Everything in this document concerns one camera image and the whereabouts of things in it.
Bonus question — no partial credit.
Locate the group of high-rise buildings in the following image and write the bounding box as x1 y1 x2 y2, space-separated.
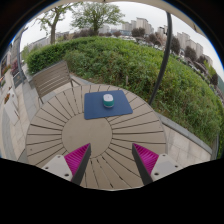
121 17 215 68

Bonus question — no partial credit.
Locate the thin-crowned tree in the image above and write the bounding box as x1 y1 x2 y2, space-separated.
35 2 76 45

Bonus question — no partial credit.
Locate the dark blue mouse pad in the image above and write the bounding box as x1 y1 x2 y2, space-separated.
83 89 134 121

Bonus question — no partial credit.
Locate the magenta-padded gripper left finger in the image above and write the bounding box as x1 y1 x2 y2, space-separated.
40 142 92 186

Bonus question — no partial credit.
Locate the slatted beige outdoor chair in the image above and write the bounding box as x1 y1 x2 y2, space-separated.
31 59 83 105

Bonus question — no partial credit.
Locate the round-crowned tree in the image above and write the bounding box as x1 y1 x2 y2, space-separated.
71 1 125 36

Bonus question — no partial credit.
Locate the dark curved parasol pole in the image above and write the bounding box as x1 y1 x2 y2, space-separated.
147 12 174 106

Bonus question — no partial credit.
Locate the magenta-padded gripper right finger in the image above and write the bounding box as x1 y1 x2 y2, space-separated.
131 142 185 186

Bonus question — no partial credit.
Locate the white and green computer mouse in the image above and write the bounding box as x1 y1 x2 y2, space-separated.
102 93 115 109

